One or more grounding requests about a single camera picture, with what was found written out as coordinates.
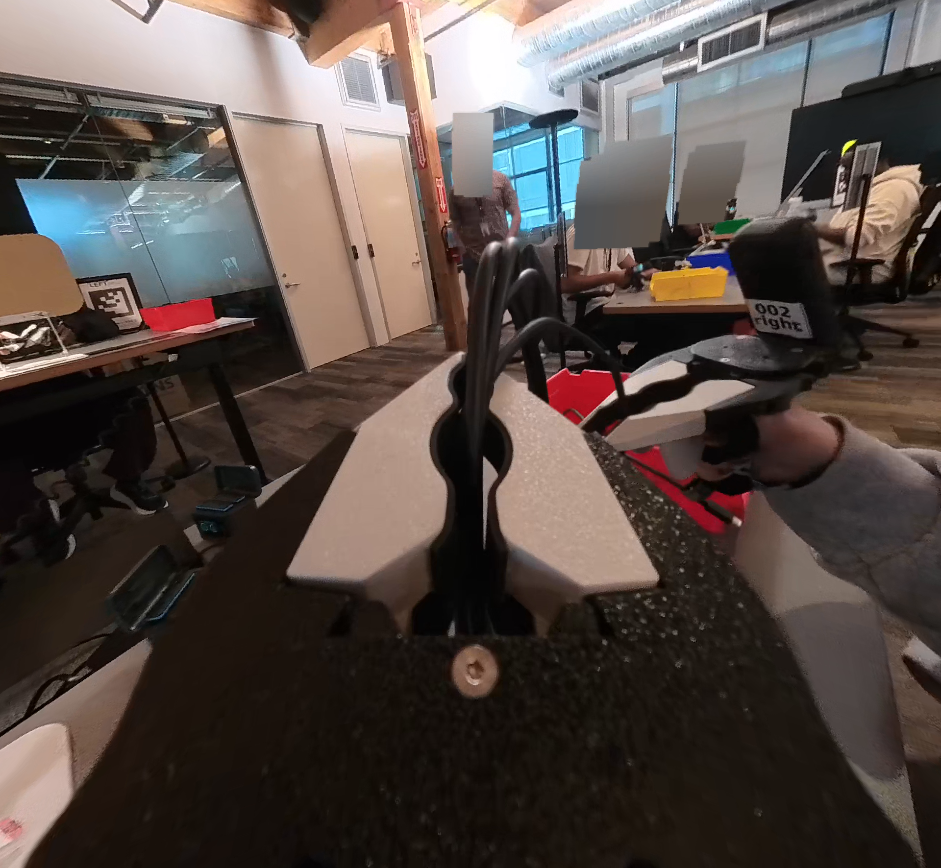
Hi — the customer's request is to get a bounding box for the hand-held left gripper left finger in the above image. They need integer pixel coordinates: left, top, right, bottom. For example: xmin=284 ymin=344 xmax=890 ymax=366
xmin=285 ymin=352 xmax=471 ymax=637

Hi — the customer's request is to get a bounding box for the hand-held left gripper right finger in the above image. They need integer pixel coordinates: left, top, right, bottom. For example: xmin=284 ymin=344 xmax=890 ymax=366
xmin=485 ymin=372 xmax=660 ymax=637

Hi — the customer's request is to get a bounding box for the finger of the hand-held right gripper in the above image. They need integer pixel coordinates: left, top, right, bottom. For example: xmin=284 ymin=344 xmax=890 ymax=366
xmin=597 ymin=383 xmax=756 ymax=453
xmin=582 ymin=356 xmax=708 ymax=433

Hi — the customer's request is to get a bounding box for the black usb cable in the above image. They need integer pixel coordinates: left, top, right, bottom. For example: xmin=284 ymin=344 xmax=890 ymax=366
xmin=441 ymin=236 xmax=627 ymax=637

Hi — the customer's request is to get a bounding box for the person's right forearm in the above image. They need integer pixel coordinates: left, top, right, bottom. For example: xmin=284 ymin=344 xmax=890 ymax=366
xmin=765 ymin=416 xmax=941 ymax=634

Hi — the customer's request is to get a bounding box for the person's right hand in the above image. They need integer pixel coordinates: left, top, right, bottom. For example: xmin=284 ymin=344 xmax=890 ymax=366
xmin=698 ymin=409 xmax=846 ymax=509

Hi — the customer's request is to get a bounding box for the wooden work table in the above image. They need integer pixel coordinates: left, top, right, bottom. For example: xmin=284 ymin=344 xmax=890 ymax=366
xmin=601 ymin=279 xmax=752 ymax=316

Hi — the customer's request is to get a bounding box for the yellow plastic bin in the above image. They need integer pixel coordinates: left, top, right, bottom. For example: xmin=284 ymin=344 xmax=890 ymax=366
xmin=649 ymin=266 xmax=729 ymax=302

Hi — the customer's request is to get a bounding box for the red plastic bin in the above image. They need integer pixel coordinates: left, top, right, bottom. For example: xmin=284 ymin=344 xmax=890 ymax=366
xmin=547 ymin=368 xmax=752 ymax=534

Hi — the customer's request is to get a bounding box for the black office chair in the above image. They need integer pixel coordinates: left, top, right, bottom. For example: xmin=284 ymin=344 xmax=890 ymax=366
xmin=829 ymin=185 xmax=941 ymax=371

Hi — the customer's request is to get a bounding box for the small black display device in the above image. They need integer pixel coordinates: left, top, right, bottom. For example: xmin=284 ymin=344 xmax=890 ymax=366
xmin=193 ymin=465 xmax=263 ymax=540

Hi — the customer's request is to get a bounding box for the black chair with jacket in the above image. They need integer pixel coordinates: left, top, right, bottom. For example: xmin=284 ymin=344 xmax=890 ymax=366
xmin=506 ymin=242 xmax=569 ymax=363

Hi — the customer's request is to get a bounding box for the large black screen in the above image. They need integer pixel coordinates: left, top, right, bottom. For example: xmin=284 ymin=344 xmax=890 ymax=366
xmin=789 ymin=69 xmax=941 ymax=206

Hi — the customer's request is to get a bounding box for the black floor lamp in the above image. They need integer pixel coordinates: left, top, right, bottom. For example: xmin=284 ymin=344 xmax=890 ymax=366
xmin=531 ymin=109 xmax=582 ymax=255

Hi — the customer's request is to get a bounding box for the dark office desk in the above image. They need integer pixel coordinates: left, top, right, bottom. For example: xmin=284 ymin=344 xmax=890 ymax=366
xmin=0 ymin=317 xmax=269 ymax=487

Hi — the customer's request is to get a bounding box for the small red bin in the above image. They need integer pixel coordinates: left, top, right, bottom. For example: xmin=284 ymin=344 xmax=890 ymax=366
xmin=140 ymin=298 xmax=216 ymax=333

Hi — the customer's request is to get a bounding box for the white door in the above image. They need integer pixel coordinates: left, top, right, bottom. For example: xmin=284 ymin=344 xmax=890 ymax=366
xmin=232 ymin=113 xmax=370 ymax=371
xmin=343 ymin=127 xmax=436 ymax=341

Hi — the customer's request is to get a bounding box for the black white marker sign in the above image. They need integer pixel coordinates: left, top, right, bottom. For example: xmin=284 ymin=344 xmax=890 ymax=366
xmin=76 ymin=273 xmax=145 ymax=333

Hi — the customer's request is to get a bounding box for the clear acrylic case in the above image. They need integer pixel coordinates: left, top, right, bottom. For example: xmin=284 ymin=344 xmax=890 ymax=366
xmin=0 ymin=311 xmax=69 ymax=367

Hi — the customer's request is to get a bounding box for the tan board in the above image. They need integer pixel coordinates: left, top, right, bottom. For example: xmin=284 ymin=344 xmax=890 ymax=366
xmin=0 ymin=234 xmax=84 ymax=318

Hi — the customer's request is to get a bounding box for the white plastic device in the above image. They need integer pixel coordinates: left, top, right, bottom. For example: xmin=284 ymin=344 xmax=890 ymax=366
xmin=0 ymin=723 xmax=76 ymax=868

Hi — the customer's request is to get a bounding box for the thin black cable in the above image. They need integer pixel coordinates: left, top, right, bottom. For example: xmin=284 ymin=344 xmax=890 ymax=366
xmin=632 ymin=455 xmax=745 ymax=527

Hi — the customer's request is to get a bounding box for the white duct vent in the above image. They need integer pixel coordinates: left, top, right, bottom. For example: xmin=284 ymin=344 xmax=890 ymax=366
xmin=696 ymin=13 xmax=770 ymax=72

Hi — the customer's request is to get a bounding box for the wooden post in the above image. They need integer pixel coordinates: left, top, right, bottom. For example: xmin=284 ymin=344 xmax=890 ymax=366
xmin=388 ymin=0 xmax=469 ymax=352

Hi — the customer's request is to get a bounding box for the glass partition wall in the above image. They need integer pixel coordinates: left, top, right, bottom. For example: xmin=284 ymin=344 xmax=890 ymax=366
xmin=0 ymin=73 xmax=304 ymax=402

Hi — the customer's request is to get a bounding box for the black wall speaker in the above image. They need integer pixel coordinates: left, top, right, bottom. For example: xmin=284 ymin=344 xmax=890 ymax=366
xmin=381 ymin=54 xmax=439 ymax=105

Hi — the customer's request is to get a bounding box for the white wall vent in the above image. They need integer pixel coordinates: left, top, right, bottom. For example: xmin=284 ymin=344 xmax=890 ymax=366
xmin=337 ymin=51 xmax=381 ymax=109

